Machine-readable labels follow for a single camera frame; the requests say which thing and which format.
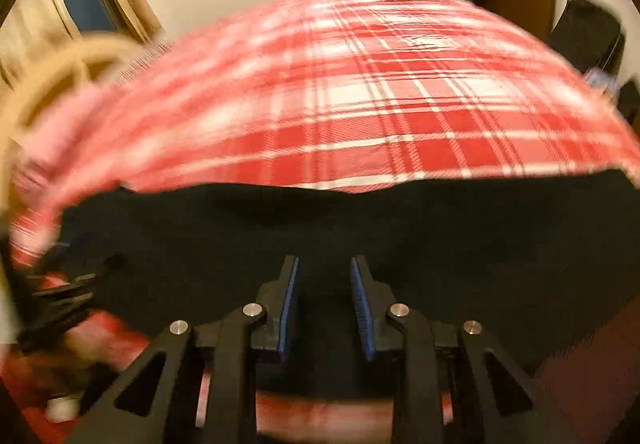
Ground grey striped pillow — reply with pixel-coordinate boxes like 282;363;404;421
115;41;172;81

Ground colourful clothes pile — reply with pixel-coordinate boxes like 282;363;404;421
584;67;620;102

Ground black pants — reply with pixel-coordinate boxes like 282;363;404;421
48;171;639;400

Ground black bag on chair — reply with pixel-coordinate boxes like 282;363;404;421
548;0;626;76

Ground cream round headboard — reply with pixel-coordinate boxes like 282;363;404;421
1;32;142;210

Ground beige curtain left panel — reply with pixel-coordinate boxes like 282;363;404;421
1;0;80;93

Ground red plaid bed sheet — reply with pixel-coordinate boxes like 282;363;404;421
8;0;640;444

